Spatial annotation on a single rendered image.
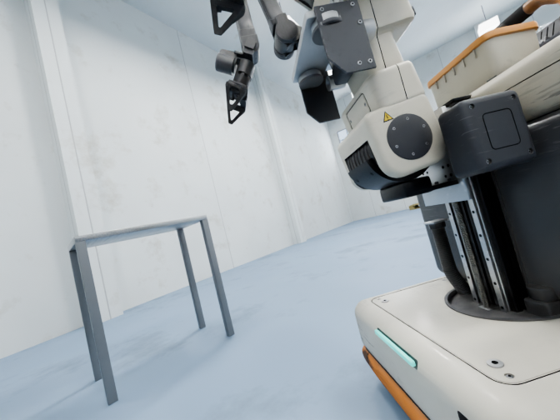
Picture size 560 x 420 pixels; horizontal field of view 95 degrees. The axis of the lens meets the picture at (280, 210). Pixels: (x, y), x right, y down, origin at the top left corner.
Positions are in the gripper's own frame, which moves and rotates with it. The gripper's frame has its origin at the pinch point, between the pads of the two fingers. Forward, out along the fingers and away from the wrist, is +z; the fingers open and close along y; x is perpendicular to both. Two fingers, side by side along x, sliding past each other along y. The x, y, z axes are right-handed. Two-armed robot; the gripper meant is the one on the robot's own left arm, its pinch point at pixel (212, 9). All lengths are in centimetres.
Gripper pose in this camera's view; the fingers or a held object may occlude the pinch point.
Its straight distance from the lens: 57.9
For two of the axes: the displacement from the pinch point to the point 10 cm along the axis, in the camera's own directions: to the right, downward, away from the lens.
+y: 0.3, -0.7, -10.0
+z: -2.3, 9.7, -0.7
